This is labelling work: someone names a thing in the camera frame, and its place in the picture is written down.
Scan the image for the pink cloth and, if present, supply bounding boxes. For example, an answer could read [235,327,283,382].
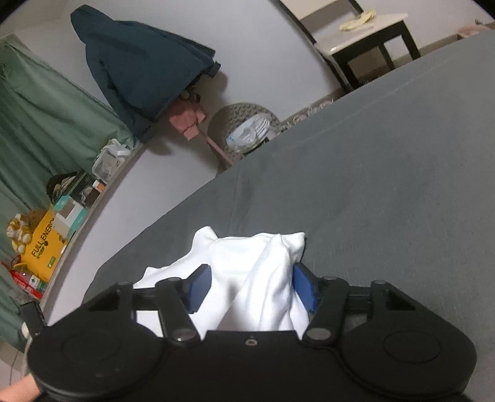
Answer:
[168,93,207,142]

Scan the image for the patterned floor rug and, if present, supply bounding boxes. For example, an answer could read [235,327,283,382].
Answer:
[278,98,337,132]

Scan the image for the white plastic bag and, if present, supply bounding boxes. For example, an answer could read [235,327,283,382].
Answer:
[226,114,273,149]

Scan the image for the clear plastic storage container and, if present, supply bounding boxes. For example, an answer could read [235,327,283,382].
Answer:
[92,138,134,182]

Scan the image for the black wooden chair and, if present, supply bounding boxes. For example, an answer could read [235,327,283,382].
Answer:
[278,0,366,95]

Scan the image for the dark printed box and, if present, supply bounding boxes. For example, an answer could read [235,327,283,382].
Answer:
[46,172,107,209]

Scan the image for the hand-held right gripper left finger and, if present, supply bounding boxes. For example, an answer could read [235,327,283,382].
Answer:
[88,264,213,347]

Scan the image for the teal white box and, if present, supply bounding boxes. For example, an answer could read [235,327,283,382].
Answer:
[52,195,91,248]

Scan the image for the grey bed sheet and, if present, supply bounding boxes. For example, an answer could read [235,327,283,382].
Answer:
[83,29,495,349]

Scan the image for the white top black table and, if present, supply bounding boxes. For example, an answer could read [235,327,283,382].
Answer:
[313,13,422,93]

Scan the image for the green curtain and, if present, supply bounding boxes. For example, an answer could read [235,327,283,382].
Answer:
[0,35,136,349]

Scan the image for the yellow cardboard box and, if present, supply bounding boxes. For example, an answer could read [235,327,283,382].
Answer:
[19,209,74,283]

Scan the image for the person's left forearm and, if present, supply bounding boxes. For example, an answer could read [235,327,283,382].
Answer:
[0,374,39,402]

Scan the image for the red snack packets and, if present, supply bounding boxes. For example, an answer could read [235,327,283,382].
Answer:
[2,261,47,300]

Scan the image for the white shirt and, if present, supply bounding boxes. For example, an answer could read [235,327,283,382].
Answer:
[133,227,310,337]

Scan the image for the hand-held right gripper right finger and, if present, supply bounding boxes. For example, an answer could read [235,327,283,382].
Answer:
[293,263,415,347]

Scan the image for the pale yellow cloth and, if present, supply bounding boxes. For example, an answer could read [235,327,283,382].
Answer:
[339,11,377,32]

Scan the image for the round woven basket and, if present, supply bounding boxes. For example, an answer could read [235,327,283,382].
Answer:
[209,102,281,159]

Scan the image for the yellow white plush toy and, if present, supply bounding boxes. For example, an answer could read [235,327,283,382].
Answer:
[6,211,49,254]

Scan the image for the dark teal jacket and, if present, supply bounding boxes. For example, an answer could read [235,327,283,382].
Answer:
[70,5,221,140]

